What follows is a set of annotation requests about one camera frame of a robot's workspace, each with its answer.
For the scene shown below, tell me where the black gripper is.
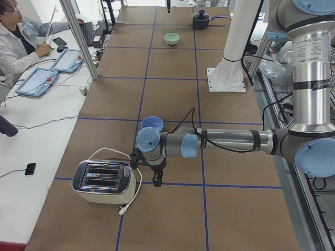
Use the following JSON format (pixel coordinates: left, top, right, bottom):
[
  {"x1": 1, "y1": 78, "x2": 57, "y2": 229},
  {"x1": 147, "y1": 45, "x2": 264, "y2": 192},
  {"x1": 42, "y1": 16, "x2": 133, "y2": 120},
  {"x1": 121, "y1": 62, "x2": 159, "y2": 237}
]
[{"x1": 130, "y1": 148, "x2": 167, "y2": 187}]

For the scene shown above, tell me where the blue bowl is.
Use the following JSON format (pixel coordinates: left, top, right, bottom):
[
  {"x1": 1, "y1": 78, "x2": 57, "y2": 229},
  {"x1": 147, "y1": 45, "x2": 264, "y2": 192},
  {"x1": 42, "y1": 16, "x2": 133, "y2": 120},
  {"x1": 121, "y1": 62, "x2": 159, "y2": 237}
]
[{"x1": 141, "y1": 116, "x2": 164, "y2": 132}]

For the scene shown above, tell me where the green bowl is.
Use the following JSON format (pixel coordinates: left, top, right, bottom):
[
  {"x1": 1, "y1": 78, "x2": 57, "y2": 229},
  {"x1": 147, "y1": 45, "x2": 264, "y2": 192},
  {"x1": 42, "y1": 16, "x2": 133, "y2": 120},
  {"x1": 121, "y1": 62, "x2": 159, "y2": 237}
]
[{"x1": 164, "y1": 32, "x2": 180, "y2": 45}]

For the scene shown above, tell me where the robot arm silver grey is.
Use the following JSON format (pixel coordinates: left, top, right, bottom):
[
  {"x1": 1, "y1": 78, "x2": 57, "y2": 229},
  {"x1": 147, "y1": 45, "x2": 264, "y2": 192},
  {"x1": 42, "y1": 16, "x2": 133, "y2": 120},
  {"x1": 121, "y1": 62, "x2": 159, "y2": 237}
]
[{"x1": 130, "y1": 1, "x2": 334, "y2": 186}]

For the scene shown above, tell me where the cream toaster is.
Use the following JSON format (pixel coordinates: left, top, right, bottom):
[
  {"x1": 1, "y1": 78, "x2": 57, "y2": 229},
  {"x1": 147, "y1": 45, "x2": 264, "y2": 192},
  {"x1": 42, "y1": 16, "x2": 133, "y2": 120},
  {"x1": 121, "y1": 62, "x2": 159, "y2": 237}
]
[{"x1": 72, "y1": 159, "x2": 136, "y2": 204}]

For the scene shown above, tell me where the small black square device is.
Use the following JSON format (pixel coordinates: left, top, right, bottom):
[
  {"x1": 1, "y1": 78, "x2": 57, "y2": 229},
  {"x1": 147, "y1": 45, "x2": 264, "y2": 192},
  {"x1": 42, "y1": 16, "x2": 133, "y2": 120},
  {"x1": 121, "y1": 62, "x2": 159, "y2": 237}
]
[{"x1": 25, "y1": 163, "x2": 36, "y2": 176}]

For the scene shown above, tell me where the blue teach pendant tablet far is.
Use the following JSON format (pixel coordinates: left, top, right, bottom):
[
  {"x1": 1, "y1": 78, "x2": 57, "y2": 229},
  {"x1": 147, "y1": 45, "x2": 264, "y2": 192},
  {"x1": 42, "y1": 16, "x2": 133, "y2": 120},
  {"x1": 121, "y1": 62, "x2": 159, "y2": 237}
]
[{"x1": 50, "y1": 49, "x2": 84, "y2": 73}]

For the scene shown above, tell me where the blue teach pendant tablet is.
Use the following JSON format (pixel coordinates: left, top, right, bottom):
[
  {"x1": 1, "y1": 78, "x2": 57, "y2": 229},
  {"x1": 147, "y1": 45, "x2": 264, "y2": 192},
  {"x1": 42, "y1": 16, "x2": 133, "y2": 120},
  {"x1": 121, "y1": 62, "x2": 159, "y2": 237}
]
[
  {"x1": 15, "y1": 67, "x2": 59, "y2": 97},
  {"x1": 50, "y1": 49, "x2": 84, "y2": 73}
]

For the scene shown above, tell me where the blue teach pendant tablet near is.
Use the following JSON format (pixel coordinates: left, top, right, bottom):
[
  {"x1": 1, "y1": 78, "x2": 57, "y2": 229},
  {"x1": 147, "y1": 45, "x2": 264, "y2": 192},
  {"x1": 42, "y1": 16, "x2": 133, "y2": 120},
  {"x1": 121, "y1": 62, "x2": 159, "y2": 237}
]
[{"x1": 15, "y1": 67, "x2": 59, "y2": 97}]

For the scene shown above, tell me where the black computer mouse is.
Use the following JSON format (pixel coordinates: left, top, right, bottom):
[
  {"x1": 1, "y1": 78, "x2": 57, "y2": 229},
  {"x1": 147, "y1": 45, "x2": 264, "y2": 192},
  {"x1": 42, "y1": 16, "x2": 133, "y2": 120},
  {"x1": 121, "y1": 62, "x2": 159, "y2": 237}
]
[{"x1": 57, "y1": 45, "x2": 68, "y2": 53}]

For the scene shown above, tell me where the black keyboard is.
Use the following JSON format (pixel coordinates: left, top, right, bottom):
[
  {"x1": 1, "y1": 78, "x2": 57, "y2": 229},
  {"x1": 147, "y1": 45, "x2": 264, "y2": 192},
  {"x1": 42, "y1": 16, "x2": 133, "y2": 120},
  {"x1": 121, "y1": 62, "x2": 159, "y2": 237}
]
[{"x1": 80, "y1": 21, "x2": 93, "y2": 46}]

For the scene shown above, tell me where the black smartphone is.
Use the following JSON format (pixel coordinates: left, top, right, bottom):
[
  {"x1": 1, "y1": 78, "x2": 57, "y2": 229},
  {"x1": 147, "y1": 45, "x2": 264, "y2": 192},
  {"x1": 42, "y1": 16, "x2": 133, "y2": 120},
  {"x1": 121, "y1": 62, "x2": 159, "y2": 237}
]
[{"x1": 53, "y1": 37, "x2": 67, "y2": 46}]

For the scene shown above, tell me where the dark blue pot with lid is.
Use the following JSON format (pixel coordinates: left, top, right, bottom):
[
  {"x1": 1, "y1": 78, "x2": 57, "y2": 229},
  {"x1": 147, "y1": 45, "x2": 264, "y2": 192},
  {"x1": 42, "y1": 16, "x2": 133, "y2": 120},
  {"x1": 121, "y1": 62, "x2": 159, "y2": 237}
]
[{"x1": 192, "y1": 9, "x2": 229, "y2": 30}]

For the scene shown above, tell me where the crumpled clear plastic bag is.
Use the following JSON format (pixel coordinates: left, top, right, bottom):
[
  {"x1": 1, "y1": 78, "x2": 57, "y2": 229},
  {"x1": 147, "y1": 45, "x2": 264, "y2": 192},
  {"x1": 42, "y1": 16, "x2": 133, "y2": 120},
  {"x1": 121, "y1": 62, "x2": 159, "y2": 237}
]
[{"x1": 258, "y1": 54, "x2": 293, "y2": 81}]

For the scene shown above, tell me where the seated person in white coat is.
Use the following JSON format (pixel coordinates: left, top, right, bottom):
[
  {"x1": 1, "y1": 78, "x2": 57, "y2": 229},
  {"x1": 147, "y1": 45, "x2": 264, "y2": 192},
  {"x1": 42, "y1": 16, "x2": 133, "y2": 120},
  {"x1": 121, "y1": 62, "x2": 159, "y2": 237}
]
[{"x1": 1, "y1": 1, "x2": 70, "y2": 88}]

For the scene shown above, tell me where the white toaster power cord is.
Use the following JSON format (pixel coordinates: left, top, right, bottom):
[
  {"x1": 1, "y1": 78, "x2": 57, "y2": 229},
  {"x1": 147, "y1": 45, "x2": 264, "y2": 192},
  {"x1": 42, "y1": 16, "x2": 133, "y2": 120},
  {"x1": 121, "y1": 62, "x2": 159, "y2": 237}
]
[{"x1": 87, "y1": 147, "x2": 143, "y2": 216}]

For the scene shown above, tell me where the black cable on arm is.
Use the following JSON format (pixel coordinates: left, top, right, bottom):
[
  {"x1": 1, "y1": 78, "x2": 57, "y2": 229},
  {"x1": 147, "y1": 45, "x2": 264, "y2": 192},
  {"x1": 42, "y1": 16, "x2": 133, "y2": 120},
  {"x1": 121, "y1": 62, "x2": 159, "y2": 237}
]
[{"x1": 167, "y1": 106, "x2": 259, "y2": 153}]

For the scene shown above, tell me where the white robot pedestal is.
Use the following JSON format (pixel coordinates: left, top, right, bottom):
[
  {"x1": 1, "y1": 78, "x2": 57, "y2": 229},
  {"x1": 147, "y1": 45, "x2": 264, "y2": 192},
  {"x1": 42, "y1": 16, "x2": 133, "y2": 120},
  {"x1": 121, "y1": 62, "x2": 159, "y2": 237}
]
[{"x1": 207, "y1": 0, "x2": 263, "y2": 93}]

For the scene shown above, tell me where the aluminium frame post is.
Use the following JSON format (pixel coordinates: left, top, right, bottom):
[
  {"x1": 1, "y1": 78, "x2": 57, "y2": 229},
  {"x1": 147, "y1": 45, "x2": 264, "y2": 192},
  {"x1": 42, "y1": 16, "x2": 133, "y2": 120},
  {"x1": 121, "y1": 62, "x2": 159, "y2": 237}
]
[{"x1": 59, "y1": 0, "x2": 98, "y2": 80}]

